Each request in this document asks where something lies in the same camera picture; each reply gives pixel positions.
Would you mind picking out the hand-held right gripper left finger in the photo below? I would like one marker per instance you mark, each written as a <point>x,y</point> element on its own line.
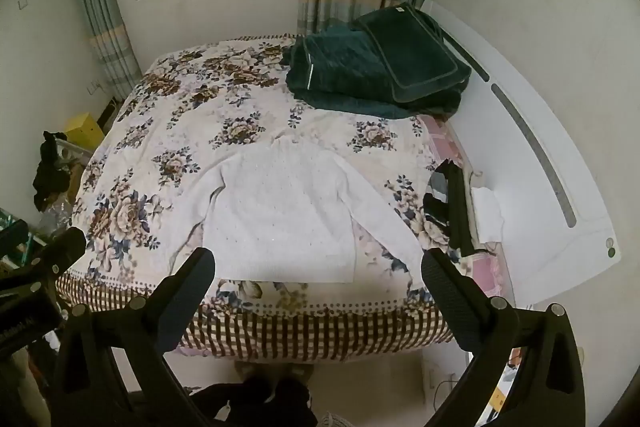
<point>194,283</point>

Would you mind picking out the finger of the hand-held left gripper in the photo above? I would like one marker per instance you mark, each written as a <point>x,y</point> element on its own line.
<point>12,238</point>
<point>65,248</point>

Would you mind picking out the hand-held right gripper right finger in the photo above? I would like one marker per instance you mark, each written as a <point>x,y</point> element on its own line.
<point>446,297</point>

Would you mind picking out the white knit sweater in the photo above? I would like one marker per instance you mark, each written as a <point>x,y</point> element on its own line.
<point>285,217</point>

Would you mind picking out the small white cloth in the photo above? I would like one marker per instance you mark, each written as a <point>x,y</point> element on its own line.
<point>487,212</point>

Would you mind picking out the black striped garment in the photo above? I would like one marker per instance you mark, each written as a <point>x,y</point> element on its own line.
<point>452,202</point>

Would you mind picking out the yellow box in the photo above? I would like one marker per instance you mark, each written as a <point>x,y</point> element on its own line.
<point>85,132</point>

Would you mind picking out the pink checked sheet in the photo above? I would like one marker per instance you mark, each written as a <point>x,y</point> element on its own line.
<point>440,142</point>

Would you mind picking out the white headboard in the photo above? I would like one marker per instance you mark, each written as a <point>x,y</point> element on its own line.
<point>515,147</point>

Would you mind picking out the floral bedspread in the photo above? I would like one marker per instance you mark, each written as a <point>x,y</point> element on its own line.
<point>175,117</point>

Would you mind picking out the dark green cushion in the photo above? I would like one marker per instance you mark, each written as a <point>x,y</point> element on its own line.
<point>415,52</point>

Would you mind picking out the dark green blanket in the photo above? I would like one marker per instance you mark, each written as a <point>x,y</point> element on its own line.
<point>340,67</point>

